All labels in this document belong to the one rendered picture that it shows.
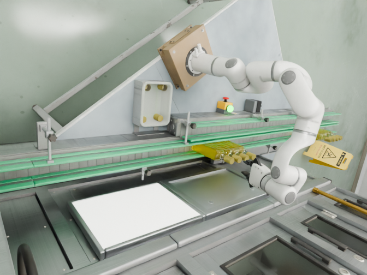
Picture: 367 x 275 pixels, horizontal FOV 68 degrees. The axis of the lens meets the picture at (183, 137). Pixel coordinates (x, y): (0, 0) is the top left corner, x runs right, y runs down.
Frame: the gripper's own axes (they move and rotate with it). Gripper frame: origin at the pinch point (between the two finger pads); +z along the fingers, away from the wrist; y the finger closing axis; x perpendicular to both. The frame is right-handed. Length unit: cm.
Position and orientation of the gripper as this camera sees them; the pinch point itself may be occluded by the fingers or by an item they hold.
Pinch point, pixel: (247, 168)
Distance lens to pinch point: 132.1
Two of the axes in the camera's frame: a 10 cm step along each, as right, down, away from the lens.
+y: 1.2, -9.6, -2.7
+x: -9.2, -0.1, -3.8
